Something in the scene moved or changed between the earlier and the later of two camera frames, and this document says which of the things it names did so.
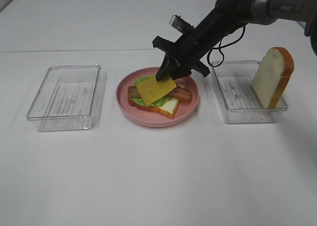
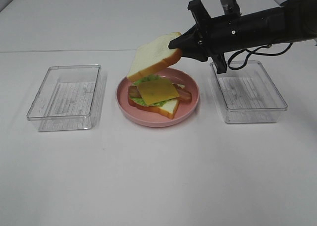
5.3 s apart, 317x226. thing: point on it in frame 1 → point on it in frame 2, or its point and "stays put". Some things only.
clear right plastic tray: (240, 101) stays put
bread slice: (273, 75) → (153, 55)
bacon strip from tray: (133, 92) stays put
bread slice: (168, 108) stays put
